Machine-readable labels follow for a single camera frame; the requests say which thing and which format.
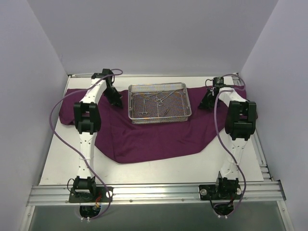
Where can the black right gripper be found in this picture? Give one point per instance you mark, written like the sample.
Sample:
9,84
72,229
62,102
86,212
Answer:
208,97

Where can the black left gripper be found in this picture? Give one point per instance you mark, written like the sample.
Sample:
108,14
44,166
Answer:
113,94

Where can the wire mesh instrument tray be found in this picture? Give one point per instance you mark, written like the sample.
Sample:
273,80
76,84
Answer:
175,108

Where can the purple cloth wrap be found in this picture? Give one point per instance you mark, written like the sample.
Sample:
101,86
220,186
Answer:
125,143

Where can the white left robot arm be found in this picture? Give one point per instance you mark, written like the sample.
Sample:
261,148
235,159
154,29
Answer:
88,123

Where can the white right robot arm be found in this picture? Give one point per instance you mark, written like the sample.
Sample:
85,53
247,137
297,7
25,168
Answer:
239,125

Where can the steel surgical scissors left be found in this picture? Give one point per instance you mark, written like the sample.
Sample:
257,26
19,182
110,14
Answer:
144,112

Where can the steel forceps right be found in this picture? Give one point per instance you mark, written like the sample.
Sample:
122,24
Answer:
160,100

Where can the steel forceps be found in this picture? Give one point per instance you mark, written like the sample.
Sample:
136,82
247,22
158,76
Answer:
160,100
154,96

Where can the steel forceps centre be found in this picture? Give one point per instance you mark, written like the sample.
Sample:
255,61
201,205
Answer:
154,96

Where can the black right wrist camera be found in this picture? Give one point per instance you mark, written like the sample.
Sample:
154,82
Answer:
215,82

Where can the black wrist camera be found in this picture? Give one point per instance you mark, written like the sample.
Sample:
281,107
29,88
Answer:
215,82
103,75

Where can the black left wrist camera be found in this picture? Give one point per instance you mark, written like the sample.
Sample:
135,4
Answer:
103,75

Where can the aluminium back rail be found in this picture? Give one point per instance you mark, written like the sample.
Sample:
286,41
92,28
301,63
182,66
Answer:
149,75

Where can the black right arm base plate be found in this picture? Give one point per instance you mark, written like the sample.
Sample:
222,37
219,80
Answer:
216,192

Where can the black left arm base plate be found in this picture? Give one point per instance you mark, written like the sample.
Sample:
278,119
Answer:
85,196

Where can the aluminium right side rail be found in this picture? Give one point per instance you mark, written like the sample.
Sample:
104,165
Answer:
261,158

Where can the aluminium front frame rail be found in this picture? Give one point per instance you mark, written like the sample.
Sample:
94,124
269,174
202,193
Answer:
149,194

